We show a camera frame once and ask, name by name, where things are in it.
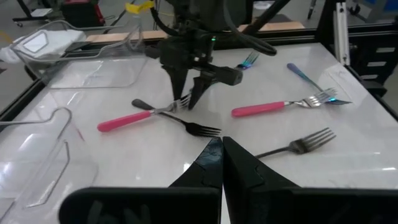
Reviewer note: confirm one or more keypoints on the black hazard striped mat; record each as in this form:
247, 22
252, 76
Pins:
357, 56

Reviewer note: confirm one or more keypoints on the black metal fork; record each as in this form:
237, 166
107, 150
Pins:
199, 128
304, 144

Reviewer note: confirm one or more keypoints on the yellow tape tag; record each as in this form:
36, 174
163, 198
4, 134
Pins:
136, 7

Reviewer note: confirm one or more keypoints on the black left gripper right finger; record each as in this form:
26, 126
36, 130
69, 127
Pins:
245, 174

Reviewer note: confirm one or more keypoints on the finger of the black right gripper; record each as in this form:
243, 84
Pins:
178, 81
197, 90

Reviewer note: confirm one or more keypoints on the silver aluminium profile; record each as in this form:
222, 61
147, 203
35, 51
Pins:
341, 31

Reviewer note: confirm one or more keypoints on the red black case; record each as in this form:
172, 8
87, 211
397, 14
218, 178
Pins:
81, 14

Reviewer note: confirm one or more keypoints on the wooden table board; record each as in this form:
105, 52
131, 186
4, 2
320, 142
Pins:
124, 36

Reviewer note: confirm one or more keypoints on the iridescent blue fork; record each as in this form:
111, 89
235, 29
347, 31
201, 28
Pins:
303, 76
247, 63

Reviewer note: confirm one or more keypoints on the clear plastic bin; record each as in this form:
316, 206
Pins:
46, 186
93, 74

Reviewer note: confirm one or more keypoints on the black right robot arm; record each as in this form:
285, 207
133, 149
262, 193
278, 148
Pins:
202, 12

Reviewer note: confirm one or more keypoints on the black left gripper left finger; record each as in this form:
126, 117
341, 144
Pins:
208, 174

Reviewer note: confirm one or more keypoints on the black wheeled cart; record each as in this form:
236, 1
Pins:
34, 14

